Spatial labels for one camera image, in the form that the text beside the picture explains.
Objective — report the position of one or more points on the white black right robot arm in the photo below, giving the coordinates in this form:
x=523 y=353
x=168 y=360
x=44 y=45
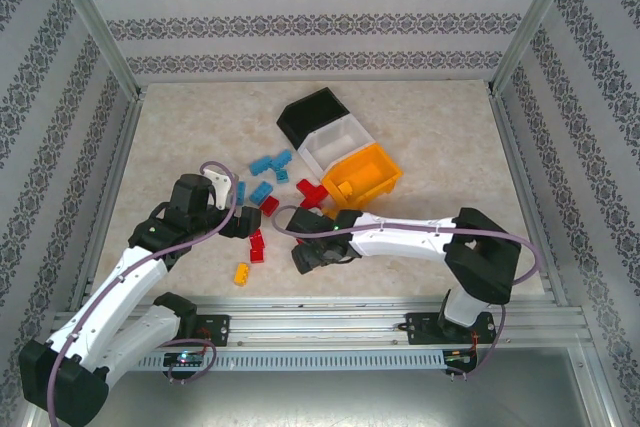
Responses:
x=400 y=242

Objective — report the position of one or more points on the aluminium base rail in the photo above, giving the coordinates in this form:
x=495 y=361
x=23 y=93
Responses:
x=320 y=319

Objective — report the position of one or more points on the red cross-shaped lego piece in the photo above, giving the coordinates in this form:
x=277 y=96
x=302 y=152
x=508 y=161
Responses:
x=309 y=191

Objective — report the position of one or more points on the white plastic bin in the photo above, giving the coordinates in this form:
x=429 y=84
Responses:
x=335 y=142

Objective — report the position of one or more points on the small blue lego brick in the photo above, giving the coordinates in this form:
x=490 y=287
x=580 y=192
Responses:
x=282 y=176

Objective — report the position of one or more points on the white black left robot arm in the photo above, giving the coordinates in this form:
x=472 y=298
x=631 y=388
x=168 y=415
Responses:
x=125 y=287

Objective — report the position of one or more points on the small circuit board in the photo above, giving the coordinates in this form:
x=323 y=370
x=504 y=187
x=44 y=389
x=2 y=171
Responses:
x=460 y=356
x=186 y=358

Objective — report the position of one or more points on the aluminium side rail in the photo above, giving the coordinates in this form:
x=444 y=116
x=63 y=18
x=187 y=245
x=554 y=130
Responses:
x=527 y=197
x=107 y=197

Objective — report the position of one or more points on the red lego brick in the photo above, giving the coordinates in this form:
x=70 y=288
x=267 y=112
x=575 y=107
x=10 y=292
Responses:
x=269 y=206
x=257 y=238
x=257 y=255

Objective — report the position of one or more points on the long blue lego brick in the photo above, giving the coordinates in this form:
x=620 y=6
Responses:
x=282 y=159

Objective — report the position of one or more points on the yellow plastic bin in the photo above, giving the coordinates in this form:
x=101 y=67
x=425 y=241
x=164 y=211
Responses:
x=372 y=172

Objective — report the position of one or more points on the black plastic bin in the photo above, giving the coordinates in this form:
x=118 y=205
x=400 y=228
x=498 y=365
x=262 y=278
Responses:
x=312 y=112

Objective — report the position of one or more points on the aluminium frame post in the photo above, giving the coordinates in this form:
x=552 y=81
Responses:
x=537 y=22
x=90 y=22

